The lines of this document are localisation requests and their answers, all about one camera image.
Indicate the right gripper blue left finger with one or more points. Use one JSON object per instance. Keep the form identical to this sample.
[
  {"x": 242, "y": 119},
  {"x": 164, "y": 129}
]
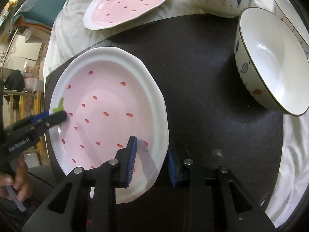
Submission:
[{"x": 128, "y": 156}]

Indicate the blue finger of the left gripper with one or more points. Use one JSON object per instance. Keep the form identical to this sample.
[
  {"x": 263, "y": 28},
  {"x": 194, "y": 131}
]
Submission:
[
  {"x": 40, "y": 116},
  {"x": 41, "y": 126}
]

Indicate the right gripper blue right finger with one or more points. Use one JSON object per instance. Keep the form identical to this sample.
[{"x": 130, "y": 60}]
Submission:
[{"x": 174, "y": 167}]

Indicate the large pink strawberry plate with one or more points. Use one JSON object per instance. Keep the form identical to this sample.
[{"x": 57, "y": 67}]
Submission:
[{"x": 109, "y": 95}]

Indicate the person's left hand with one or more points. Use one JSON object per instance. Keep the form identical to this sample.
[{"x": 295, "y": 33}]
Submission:
[{"x": 21, "y": 182}]

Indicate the black rectangular mat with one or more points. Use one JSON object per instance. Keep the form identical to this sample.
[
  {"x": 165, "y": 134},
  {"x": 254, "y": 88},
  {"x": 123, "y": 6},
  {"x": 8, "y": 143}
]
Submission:
[{"x": 213, "y": 120}]

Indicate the teal bed frame padding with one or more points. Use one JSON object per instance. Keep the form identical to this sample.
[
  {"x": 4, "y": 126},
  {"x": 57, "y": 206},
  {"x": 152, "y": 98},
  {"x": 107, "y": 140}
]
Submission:
[{"x": 37, "y": 12}]

